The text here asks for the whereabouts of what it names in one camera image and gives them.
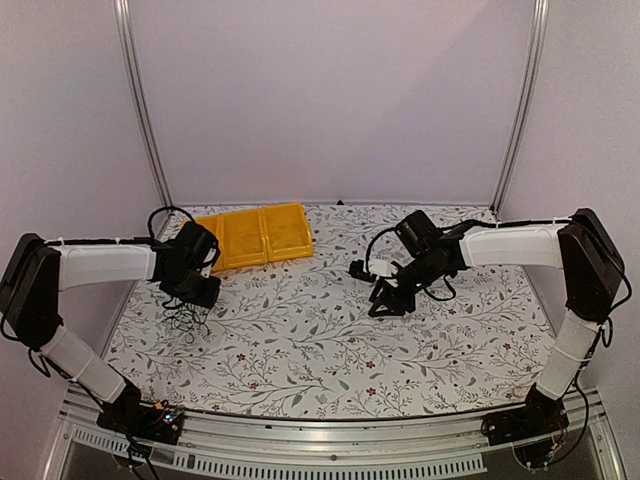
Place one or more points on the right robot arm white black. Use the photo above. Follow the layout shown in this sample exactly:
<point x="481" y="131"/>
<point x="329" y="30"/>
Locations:
<point x="577" y="245"/>

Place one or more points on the aluminium front rail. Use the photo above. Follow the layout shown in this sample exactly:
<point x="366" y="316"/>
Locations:
<point x="220" y="446"/>

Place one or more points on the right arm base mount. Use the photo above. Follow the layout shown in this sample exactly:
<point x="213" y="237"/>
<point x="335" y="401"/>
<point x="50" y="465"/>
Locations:
<point x="541" y="423"/>

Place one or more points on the right aluminium frame post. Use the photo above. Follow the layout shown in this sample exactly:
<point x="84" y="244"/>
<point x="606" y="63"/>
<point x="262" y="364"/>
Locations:
<point x="533" y="56"/>

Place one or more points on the yellow bin left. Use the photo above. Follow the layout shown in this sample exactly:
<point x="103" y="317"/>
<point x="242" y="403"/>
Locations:
<point x="202" y="246"/>

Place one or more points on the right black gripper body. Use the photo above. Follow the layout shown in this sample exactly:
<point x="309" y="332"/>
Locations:
<point x="408" y="300"/>

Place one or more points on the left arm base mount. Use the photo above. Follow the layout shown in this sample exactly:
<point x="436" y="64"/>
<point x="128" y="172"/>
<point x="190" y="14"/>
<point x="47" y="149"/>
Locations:
<point x="159" y="422"/>

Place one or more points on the aluminium frame post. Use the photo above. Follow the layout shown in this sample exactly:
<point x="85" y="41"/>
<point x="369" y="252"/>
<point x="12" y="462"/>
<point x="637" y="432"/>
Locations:
<point x="125" y="29"/>
<point x="533" y="56"/>

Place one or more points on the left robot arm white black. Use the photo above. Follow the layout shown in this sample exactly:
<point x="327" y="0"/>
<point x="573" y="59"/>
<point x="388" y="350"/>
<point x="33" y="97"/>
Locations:
<point x="40" y="270"/>

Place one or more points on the floral patterned table mat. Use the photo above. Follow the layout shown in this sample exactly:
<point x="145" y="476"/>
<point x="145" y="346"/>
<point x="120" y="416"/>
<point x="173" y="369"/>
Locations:
<point x="294" y="339"/>

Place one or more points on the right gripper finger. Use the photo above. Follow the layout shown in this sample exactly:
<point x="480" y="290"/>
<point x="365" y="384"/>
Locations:
<point x="382" y="293"/>
<point x="385" y="309"/>

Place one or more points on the left aluminium frame post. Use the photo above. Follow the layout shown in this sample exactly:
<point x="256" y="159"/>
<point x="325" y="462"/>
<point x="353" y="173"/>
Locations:
<point x="125" y="29"/>

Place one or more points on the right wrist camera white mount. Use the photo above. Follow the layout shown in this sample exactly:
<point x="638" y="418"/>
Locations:
<point x="372" y="270"/>

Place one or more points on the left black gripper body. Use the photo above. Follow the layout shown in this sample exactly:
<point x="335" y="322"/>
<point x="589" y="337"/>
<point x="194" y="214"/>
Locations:
<point x="191" y="291"/>

